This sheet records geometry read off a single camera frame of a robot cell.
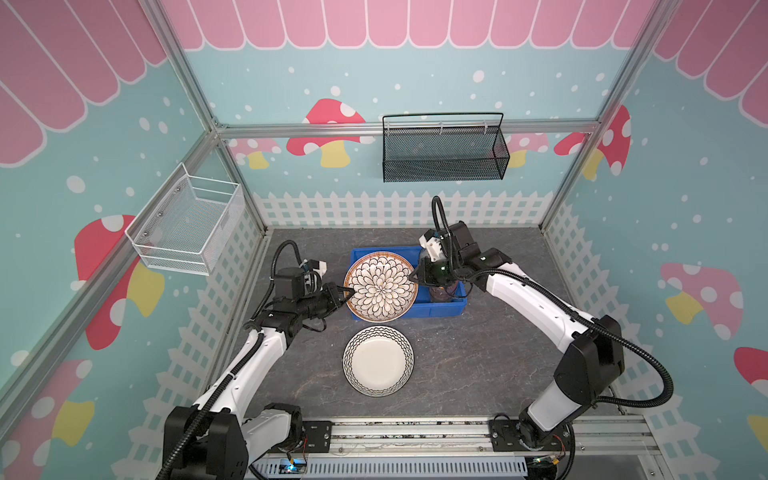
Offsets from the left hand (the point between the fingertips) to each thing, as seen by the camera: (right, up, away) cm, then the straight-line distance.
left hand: (355, 297), depth 80 cm
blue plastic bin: (+21, -5, +15) cm, 26 cm away
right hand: (+14, +6, 0) cm, 16 cm away
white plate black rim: (+6, -19, +5) cm, 21 cm away
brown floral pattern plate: (+8, +2, +1) cm, 8 cm away
